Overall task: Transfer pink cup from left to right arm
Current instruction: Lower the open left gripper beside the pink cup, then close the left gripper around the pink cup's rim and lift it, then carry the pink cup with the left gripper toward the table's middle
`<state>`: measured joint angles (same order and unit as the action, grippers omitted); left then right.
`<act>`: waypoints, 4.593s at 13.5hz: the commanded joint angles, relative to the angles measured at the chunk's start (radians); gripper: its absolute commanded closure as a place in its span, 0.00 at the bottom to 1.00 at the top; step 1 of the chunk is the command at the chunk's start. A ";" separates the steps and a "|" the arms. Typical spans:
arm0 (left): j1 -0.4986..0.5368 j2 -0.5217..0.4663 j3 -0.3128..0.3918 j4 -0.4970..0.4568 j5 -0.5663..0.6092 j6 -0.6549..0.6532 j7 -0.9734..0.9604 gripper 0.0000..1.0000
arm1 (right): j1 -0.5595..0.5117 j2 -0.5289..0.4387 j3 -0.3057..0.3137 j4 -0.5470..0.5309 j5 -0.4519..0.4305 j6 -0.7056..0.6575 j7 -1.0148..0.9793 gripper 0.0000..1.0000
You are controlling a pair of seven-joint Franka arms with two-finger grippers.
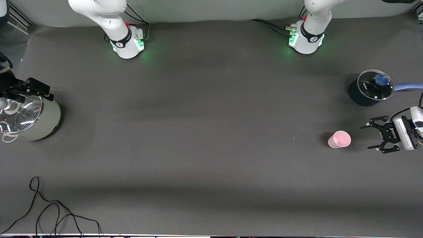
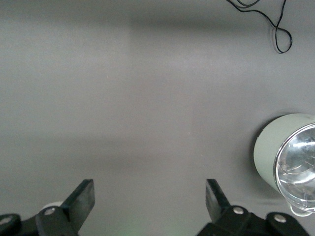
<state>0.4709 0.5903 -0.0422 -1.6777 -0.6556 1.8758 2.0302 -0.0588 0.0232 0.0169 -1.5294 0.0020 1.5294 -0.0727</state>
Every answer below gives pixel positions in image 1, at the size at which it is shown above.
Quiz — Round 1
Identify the pink plastic cup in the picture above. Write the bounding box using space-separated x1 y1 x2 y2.
328 131 352 149

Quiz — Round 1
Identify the grey-green cooking pot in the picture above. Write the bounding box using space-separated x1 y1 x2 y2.
0 99 62 143

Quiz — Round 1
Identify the glass lid with grey knob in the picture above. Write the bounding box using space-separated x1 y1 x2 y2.
0 95 44 134

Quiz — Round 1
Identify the dark blue saucepan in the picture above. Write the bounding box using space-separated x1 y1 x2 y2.
349 69 423 107

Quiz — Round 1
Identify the glass lid with blue knob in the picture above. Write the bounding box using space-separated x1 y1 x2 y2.
357 69 395 101

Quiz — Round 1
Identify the dark grey table cloth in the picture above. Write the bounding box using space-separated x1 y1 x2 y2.
0 15 423 236

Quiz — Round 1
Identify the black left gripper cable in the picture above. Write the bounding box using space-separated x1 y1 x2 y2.
390 92 423 123

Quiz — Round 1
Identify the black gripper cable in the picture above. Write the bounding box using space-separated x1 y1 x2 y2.
390 92 423 123
0 52 14 71

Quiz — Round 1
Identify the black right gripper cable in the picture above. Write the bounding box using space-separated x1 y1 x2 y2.
0 52 14 71

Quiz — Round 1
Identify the metal frame rail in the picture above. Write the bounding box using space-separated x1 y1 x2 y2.
8 3 35 35

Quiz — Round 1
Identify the thin black loose cable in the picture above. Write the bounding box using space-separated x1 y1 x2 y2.
0 176 101 236

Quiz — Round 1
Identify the black right arm base cable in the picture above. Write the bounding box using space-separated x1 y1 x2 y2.
124 3 151 42

